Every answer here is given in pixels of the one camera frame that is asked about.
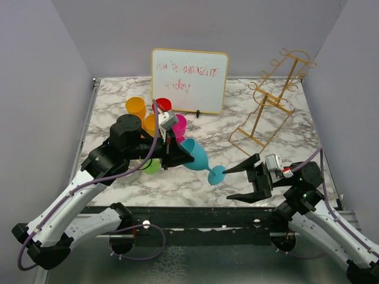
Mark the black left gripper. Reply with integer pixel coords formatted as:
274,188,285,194
125,127,195,170

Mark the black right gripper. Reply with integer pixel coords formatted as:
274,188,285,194
222,151,293,202

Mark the pink wine glass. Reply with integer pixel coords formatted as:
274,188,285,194
172,114,187,144

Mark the green wine glass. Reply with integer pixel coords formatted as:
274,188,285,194
139,159,161,175

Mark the teal wine glass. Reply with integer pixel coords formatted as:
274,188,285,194
181,138,226,185

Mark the yellow wine glass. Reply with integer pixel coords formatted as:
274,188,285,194
125,96,146,120
143,114,156,137

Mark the red wine glass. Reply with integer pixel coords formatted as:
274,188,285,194
152,98,172,114

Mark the gold wire glass rack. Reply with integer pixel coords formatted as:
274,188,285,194
229,48,317,154

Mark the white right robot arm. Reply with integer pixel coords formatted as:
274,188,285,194
224,154,378,283

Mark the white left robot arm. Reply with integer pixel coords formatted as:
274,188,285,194
12,111,194,270

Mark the yellow framed whiteboard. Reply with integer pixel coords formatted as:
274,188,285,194
151,49,229,114

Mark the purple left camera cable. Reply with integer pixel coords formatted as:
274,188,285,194
17,99,159,272

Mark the purple camera cable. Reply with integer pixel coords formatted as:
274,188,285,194
288,147,379,257
17,99,159,272

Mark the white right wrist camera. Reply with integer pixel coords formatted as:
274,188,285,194
265,154,294,179

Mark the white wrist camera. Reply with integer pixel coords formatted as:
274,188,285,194
158,110,179,131
265,154,294,179

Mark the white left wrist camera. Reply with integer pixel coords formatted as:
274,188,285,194
158,110,179,131

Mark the black front mounting rail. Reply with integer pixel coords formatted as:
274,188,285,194
97,204,297,246

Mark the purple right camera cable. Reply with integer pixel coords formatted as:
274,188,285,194
288,147,379,257

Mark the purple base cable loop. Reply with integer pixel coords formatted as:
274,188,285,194
108,224,166,262

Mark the aluminium left side rail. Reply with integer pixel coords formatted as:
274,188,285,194
68,78,101,185

